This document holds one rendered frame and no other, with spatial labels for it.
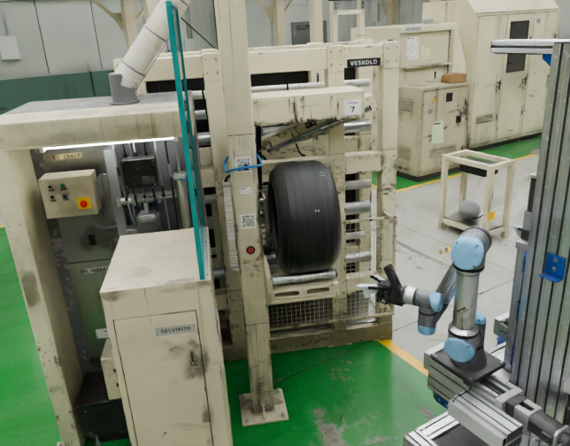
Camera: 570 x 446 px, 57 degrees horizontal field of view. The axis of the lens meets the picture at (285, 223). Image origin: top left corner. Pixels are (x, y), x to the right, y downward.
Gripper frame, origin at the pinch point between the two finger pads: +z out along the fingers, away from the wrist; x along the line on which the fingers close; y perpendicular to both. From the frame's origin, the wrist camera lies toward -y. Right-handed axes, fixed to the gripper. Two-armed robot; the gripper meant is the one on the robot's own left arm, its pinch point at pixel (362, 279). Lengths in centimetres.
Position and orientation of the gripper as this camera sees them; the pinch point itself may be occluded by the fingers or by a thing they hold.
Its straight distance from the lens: 233.1
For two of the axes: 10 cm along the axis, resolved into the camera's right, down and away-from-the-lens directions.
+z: -8.4, -1.6, 5.2
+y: -0.2, 9.7, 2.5
